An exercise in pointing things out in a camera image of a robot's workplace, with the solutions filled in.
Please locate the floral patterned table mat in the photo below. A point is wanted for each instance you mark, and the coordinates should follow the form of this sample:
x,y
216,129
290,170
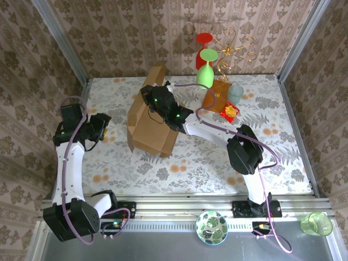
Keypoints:
x,y
190,176

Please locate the grey metal shelf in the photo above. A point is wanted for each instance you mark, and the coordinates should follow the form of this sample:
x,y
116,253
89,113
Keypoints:
x,y
163,247

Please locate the small black controller board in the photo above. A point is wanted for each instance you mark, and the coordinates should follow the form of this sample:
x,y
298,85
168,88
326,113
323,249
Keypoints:
x,y
111,227
261,227

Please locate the pale translucent plastic cup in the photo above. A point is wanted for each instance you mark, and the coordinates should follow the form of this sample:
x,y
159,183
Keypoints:
x,y
235,95

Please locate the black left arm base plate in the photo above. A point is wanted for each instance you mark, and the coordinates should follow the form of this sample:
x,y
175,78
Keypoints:
x,y
127,209

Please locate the red snack packet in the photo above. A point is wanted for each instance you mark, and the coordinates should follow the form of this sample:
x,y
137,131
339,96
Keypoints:
x,y
229,111

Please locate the red plastic wine glass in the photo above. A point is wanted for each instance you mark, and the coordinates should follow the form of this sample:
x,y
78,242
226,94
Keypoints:
x,y
204,38

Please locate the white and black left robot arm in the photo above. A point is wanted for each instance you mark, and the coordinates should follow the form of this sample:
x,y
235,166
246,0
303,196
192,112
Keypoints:
x,y
68,168

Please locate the leaf pattern bowl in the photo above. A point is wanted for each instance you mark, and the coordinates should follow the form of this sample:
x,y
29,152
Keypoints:
x,y
214,233

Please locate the green transparent plastic cup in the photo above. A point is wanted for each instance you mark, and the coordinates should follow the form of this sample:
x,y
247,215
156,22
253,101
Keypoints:
x,y
316,224

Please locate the brown cardboard box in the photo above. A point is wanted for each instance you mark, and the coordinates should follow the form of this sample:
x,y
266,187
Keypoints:
x,y
152,136

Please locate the green plastic wine glass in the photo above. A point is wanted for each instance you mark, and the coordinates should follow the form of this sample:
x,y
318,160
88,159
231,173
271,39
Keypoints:
x,y
205,77

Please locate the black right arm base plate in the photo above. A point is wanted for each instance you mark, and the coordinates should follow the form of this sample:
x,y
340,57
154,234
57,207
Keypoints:
x,y
239,209

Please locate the long aluminium mounting rail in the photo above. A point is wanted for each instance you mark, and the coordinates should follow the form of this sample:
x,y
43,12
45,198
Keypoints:
x,y
176,206

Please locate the aluminium frame post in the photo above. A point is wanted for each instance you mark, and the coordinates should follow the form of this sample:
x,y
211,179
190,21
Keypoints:
x,y
302,40
65,46

